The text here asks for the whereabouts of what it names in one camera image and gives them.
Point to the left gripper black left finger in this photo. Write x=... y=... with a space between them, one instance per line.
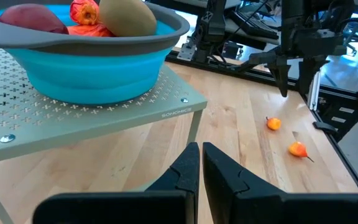
x=188 y=174

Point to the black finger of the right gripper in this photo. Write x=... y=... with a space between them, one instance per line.
x=308 y=74
x=282 y=77

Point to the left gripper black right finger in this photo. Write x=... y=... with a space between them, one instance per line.
x=222 y=180

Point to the small orange pepper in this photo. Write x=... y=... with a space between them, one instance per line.
x=273 y=123
x=297 y=149

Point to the blue bowl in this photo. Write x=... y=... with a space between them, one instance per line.
x=92 y=74

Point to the brown kiwi fruit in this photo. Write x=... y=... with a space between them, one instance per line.
x=127 y=17

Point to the small red pepper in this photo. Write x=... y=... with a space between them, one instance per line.
x=84 y=12

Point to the dark red pomegranate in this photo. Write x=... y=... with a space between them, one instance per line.
x=33 y=17

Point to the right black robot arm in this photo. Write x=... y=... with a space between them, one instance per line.
x=213 y=25

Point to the silver aluminium extrusion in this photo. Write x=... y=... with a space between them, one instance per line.
x=314 y=90

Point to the green perforated metal shelf riser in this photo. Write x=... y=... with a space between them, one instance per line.
x=73 y=124

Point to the silver metal mounting bracket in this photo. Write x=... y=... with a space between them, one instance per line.
x=186 y=51

